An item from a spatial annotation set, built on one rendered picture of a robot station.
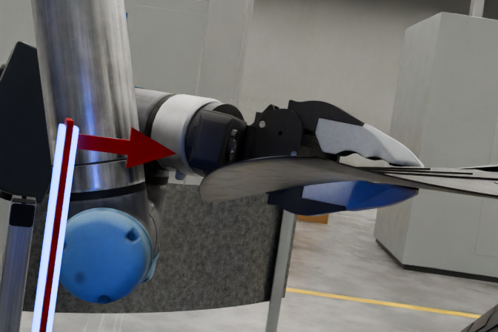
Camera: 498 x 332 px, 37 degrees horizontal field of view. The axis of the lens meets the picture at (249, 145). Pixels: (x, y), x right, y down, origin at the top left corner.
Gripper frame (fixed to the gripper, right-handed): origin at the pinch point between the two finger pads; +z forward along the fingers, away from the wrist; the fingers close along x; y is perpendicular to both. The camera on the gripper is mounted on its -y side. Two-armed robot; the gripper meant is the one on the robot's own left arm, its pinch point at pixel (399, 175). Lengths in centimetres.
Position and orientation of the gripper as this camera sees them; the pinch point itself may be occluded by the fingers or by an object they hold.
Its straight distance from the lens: 56.6
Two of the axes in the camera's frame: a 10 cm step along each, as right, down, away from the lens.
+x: -2.1, 9.8, -0.3
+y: 5.7, 1.5, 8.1
